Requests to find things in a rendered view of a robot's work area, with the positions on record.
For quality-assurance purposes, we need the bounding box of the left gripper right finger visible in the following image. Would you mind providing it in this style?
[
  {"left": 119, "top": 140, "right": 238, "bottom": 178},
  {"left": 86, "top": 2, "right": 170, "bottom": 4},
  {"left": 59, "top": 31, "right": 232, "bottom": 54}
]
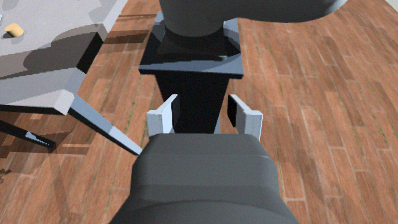
[{"left": 227, "top": 95, "right": 263, "bottom": 141}]

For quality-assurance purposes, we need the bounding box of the tan cylinder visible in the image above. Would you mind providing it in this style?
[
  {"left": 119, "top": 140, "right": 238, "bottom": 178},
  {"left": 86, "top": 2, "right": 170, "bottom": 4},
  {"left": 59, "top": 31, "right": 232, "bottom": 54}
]
[{"left": 5, "top": 23, "right": 24, "bottom": 38}]

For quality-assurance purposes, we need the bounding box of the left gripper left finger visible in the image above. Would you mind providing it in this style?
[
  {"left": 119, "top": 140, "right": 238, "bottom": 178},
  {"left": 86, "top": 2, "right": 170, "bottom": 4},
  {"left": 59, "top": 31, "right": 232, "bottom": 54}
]
[{"left": 146, "top": 94, "right": 180, "bottom": 140}]

